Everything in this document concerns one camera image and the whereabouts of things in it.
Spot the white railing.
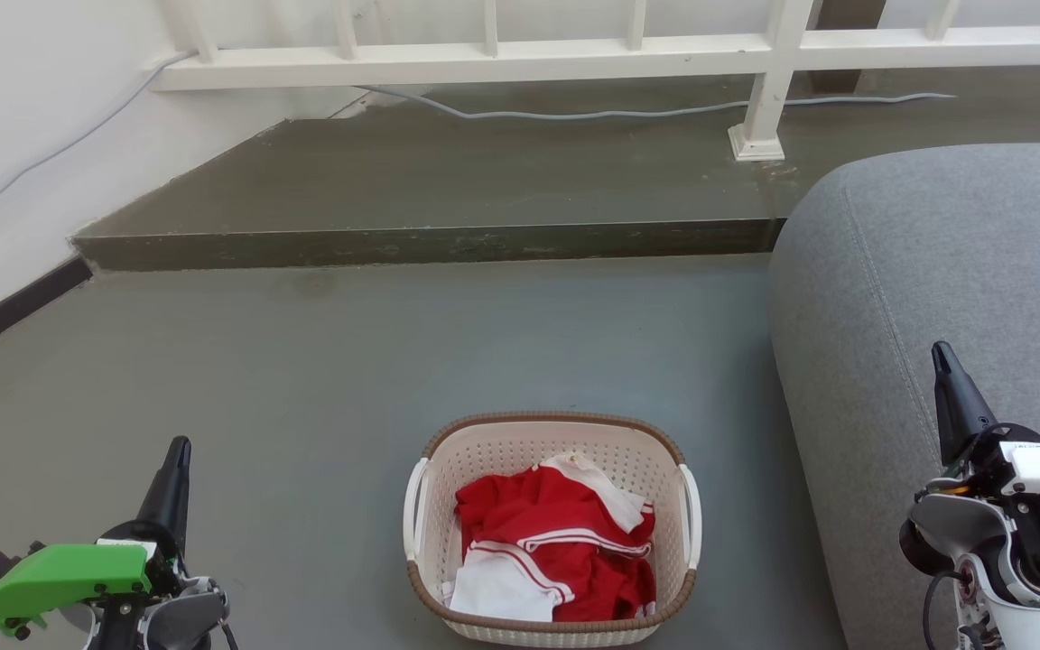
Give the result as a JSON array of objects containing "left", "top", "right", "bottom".
[{"left": 150, "top": 0, "right": 1040, "bottom": 163}]

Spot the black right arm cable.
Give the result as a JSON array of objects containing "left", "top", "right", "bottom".
[{"left": 921, "top": 569, "right": 965, "bottom": 650}]

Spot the raised grey concrete step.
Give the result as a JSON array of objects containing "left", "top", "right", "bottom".
[{"left": 70, "top": 68, "right": 1040, "bottom": 272}]

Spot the cream perforated laundry basket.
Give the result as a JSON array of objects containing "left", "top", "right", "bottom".
[{"left": 403, "top": 412, "right": 703, "bottom": 648}]

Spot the red garment with white trim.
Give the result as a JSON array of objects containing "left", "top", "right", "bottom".
[{"left": 455, "top": 454, "right": 658, "bottom": 624}]

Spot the light grey floor cable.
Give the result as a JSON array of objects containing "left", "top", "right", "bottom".
[{"left": 0, "top": 50, "right": 959, "bottom": 236}]

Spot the grey fabric sofa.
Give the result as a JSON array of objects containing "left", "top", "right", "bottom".
[{"left": 768, "top": 142, "right": 1040, "bottom": 650}]

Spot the black wall baseboard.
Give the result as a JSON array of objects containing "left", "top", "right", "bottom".
[{"left": 0, "top": 255, "right": 94, "bottom": 369}]

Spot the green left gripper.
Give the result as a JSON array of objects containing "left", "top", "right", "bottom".
[{"left": 0, "top": 436, "right": 216, "bottom": 650}]

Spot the white garment with red stripes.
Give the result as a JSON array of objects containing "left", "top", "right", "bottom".
[{"left": 441, "top": 540, "right": 575, "bottom": 624}]

